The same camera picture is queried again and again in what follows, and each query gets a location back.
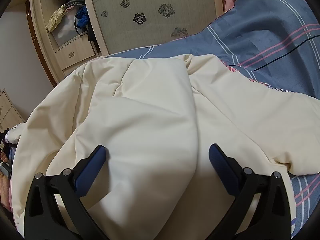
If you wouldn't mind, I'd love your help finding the blue hanging garment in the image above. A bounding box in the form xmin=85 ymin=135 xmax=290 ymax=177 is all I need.
xmin=75 ymin=6 xmax=89 ymax=29

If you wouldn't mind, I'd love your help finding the frosted glass wardrobe door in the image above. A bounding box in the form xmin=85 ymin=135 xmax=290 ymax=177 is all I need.
xmin=85 ymin=0 xmax=224 ymax=55

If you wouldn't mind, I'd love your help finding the wooden drawer cabinet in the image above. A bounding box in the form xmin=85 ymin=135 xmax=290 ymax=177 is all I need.
xmin=29 ymin=0 xmax=100 ymax=86

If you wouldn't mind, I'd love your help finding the cream white padded jacket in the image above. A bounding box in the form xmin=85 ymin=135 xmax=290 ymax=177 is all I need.
xmin=11 ymin=54 xmax=319 ymax=239

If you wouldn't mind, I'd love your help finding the person's left hand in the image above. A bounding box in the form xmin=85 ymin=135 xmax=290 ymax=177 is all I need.
xmin=0 ymin=152 xmax=12 ymax=210

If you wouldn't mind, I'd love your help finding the yellow cloth in wardrobe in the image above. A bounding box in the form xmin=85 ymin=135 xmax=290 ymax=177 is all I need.
xmin=46 ymin=5 xmax=66 ymax=33

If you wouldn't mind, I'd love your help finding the blue striped quilt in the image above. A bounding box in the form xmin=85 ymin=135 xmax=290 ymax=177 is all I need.
xmin=120 ymin=0 xmax=319 ymax=239

